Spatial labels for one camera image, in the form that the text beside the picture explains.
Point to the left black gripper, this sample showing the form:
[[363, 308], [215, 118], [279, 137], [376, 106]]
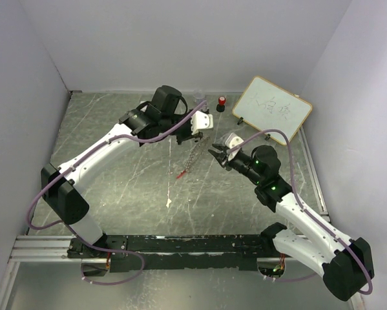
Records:
[[190, 135]]

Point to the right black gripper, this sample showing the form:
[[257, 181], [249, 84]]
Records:
[[220, 157]]

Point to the metal disc with keyrings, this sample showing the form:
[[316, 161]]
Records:
[[196, 153]]

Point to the key with red tag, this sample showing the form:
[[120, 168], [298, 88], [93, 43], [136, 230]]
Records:
[[181, 174]]

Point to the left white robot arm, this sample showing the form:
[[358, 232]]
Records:
[[148, 123]]

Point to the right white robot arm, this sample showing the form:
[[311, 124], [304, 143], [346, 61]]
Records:
[[344, 264]]

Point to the red black stamp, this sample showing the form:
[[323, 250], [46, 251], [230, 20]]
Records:
[[220, 107]]

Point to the small clear cup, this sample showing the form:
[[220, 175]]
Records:
[[198, 95]]

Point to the small whiteboard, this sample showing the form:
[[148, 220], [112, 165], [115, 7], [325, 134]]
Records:
[[264, 105]]

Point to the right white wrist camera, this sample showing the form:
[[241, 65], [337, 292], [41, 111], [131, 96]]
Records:
[[231, 142]]

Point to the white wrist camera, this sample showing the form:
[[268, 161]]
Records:
[[231, 142], [201, 121]]

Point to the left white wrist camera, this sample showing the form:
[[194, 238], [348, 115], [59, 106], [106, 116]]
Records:
[[201, 121]]

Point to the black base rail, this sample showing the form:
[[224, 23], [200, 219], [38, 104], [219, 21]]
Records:
[[245, 252]]

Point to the aluminium frame rail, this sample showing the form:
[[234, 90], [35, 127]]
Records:
[[40, 249]]

